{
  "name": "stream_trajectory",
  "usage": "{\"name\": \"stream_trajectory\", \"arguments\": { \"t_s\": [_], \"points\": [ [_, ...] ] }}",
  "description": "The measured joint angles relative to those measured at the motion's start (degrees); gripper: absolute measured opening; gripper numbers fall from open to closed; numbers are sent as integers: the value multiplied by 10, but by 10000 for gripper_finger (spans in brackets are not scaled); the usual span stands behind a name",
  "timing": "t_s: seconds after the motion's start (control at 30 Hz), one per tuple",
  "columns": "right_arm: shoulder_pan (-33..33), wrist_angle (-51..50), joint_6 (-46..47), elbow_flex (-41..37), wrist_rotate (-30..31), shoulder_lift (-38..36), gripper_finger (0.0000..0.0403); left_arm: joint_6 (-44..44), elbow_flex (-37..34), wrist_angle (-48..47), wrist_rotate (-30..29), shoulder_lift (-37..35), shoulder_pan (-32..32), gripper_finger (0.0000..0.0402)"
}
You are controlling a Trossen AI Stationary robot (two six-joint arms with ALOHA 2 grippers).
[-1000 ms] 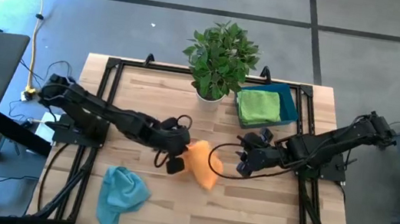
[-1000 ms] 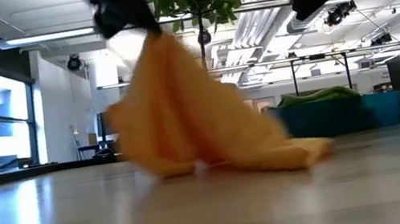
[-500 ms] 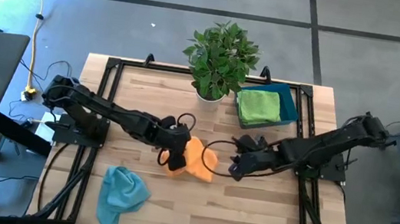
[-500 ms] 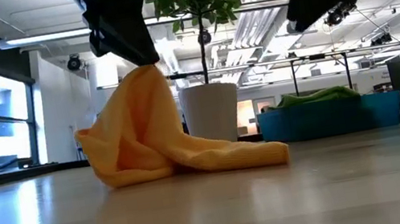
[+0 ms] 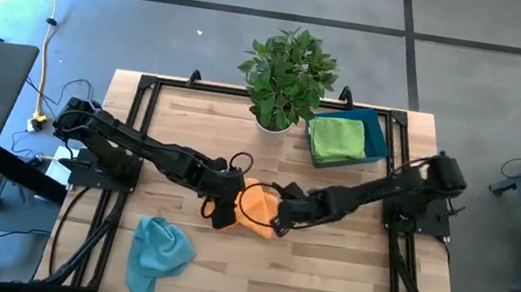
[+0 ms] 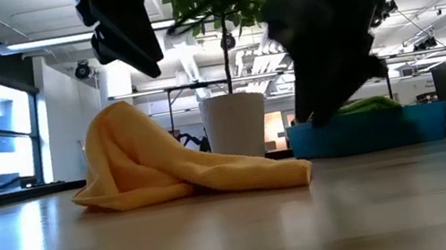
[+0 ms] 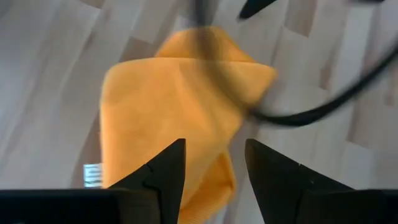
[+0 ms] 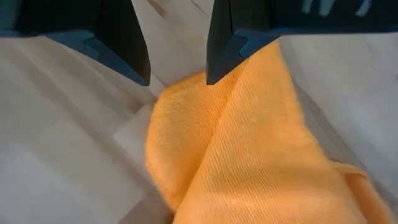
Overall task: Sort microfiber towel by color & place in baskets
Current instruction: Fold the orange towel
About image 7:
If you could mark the orange microfiber towel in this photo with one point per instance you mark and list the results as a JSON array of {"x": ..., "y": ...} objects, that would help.
[{"x": 171, "y": 102}]

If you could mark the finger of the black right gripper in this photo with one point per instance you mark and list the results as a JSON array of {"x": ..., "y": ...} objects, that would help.
[{"x": 255, "y": 7}]

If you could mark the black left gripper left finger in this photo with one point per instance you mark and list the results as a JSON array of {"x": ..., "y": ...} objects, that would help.
[{"x": 168, "y": 174}]

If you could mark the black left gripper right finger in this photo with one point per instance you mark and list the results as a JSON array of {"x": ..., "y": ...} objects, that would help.
[{"x": 273, "y": 180}]

